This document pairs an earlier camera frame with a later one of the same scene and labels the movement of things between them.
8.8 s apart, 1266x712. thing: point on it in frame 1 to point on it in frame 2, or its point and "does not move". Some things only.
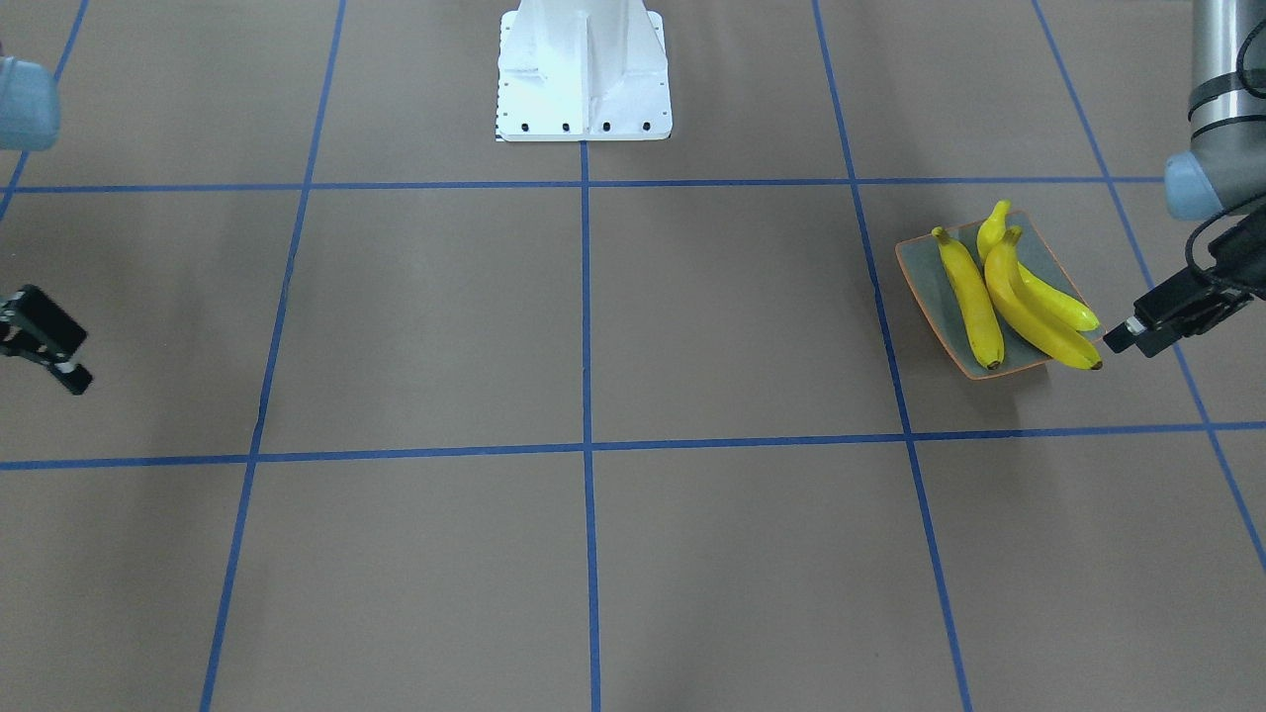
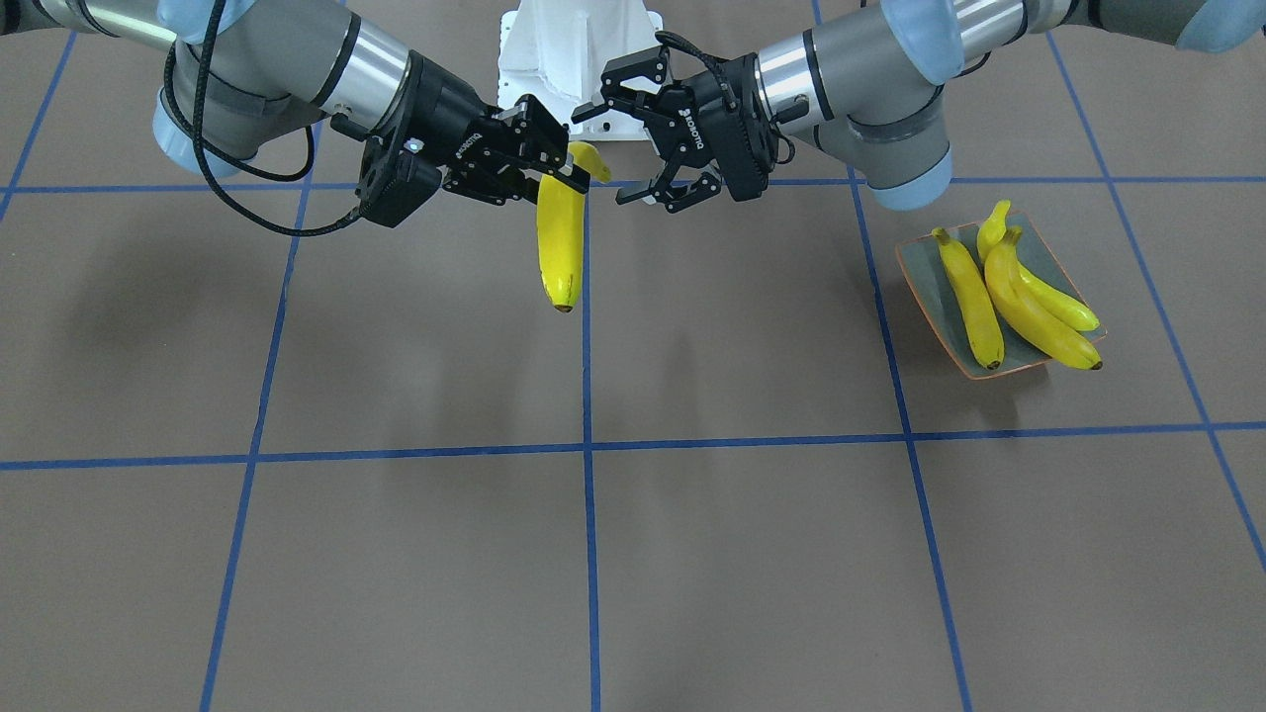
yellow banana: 981,319 does not move
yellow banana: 1041,325 does not move
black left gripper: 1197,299 to 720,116
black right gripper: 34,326 to 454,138
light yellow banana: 1053,296 does not move
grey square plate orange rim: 926,271 does not move
